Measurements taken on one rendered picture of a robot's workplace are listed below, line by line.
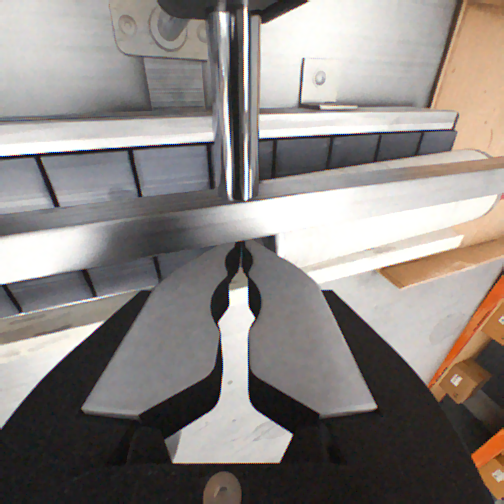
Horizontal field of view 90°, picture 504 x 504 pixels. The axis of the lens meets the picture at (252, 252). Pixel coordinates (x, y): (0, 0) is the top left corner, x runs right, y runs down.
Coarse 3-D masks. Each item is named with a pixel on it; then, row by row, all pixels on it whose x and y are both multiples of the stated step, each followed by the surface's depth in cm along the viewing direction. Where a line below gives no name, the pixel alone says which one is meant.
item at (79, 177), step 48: (192, 144) 16; (288, 144) 15; (336, 144) 16; (384, 144) 17; (432, 144) 19; (0, 192) 11; (48, 192) 12; (96, 192) 13; (144, 192) 14; (0, 288) 13; (48, 288) 14; (96, 288) 15
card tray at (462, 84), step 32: (480, 0) 19; (480, 32) 21; (448, 64) 21; (480, 64) 22; (448, 96) 23; (480, 96) 24; (480, 128) 26; (480, 224) 36; (448, 256) 35; (480, 256) 35
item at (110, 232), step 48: (192, 192) 7; (288, 192) 7; (336, 192) 8; (384, 192) 8; (432, 192) 9; (480, 192) 10; (0, 240) 5; (48, 240) 6; (96, 240) 6; (144, 240) 6; (192, 240) 7; (240, 240) 7
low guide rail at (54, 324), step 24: (408, 240) 19; (432, 240) 19; (456, 240) 20; (312, 264) 17; (336, 264) 17; (360, 264) 17; (384, 264) 18; (240, 288) 15; (48, 312) 13; (72, 312) 13; (96, 312) 13; (0, 336) 12; (24, 336) 12; (48, 336) 12; (72, 336) 12; (0, 360) 12
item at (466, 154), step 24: (360, 168) 14; (384, 168) 14; (384, 216) 13; (408, 216) 14; (432, 216) 15; (456, 216) 16; (480, 216) 17; (264, 240) 15; (288, 240) 12; (312, 240) 12; (336, 240) 13; (360, 240) 14; (384, 240) 15
